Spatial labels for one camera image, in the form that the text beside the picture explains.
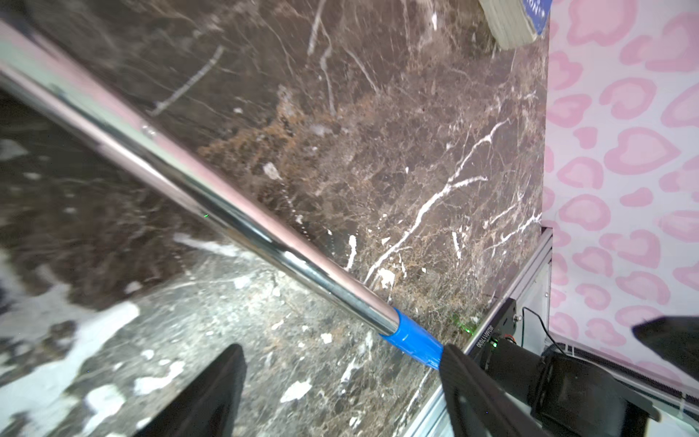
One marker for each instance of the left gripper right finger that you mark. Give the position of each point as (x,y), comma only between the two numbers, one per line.
(476,404)

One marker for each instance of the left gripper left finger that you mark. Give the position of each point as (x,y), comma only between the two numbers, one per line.
(209,405)

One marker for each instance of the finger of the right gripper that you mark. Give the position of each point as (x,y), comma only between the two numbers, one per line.
(674,339)

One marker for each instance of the chrome tool with blue grip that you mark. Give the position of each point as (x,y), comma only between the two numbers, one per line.
(42,75)

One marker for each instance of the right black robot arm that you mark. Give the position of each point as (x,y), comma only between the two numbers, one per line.
(570,392)

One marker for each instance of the blue treehouse paperback book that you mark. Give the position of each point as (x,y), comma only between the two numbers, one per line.
(516,23)

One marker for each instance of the aluminium front rail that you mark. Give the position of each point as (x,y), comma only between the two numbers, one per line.
(529,288)

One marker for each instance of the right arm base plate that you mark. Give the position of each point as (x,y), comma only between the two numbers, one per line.
(501,320)

